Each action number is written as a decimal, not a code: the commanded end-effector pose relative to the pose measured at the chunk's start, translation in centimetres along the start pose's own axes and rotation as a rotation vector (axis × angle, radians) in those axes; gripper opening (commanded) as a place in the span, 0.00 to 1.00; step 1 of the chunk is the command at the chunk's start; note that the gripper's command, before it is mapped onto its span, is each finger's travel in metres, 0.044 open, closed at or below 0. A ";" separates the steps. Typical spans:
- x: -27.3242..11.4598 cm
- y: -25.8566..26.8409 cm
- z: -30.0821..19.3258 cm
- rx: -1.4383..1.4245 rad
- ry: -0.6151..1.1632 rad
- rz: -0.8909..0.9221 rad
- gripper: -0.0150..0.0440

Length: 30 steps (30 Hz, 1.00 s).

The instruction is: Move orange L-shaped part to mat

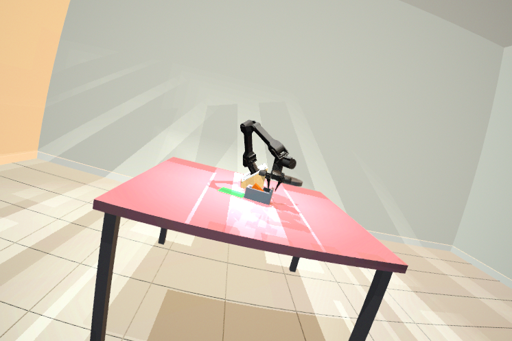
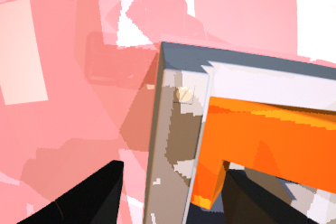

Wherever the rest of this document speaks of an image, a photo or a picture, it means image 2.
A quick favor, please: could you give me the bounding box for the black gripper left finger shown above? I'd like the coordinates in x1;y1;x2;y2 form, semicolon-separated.
15;160;125;224

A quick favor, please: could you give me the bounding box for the orange l-shaped part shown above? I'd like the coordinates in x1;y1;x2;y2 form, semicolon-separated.
191;98;336;210

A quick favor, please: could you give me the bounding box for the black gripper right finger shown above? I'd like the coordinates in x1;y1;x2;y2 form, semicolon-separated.
220;170;319;224

